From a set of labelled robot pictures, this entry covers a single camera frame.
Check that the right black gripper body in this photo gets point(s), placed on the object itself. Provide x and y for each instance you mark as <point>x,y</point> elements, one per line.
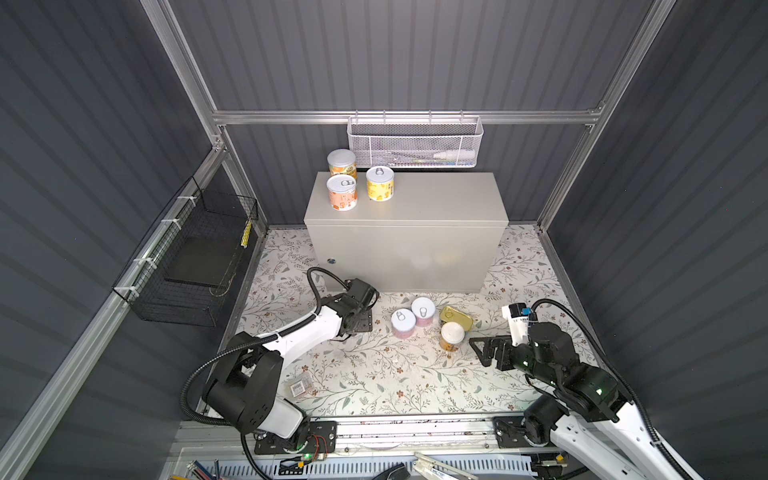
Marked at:
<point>523,361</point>

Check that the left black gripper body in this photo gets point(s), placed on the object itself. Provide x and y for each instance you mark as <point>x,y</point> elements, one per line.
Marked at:
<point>365,321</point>

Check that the orange can plain lid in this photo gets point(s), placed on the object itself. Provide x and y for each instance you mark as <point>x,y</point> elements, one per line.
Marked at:
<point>452,334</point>

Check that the pink label can front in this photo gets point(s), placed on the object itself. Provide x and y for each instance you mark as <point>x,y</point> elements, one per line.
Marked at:
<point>403,323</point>

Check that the pink label can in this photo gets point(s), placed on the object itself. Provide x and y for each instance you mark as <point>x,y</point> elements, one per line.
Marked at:
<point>403,323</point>
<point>424,311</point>

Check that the orange peach label can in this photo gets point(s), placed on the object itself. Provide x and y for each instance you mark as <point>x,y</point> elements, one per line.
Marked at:
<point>342,191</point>

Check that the yellow label can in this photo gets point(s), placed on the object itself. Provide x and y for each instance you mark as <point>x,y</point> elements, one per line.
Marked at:
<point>380,183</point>

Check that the green orange label can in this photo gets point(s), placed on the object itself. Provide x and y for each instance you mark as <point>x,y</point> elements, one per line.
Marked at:
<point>342,162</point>

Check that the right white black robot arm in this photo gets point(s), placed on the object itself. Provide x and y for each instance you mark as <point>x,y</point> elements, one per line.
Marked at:
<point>584,410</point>

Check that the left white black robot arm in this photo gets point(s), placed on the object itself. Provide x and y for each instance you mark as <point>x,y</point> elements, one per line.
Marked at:
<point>243,385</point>

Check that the gold flat sardine tin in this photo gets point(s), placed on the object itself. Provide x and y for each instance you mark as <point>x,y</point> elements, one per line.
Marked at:
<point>450,314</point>

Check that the pink label can back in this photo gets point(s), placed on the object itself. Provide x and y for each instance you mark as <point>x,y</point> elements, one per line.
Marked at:
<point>424,311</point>

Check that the small clear plastic box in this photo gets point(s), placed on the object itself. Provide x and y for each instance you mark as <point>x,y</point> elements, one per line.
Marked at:
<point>299,386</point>

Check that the grey metal cabinet box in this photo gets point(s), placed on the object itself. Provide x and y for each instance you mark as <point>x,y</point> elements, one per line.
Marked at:
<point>439,233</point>

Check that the yellow tag on basket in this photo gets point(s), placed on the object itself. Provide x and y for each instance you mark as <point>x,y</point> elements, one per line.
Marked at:
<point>246,234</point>

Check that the white tube in basket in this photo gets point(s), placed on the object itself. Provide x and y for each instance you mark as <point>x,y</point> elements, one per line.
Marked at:
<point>455,156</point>

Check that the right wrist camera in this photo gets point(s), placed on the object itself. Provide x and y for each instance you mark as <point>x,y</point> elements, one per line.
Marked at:
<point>519,317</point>

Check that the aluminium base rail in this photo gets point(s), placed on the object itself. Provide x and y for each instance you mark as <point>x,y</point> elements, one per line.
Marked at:
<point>373,435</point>

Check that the white wire mesh basket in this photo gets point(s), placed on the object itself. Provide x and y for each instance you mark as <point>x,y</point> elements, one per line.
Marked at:
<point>402,142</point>

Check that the black wire wall basket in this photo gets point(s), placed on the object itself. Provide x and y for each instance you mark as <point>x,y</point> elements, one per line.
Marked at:
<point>189,268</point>

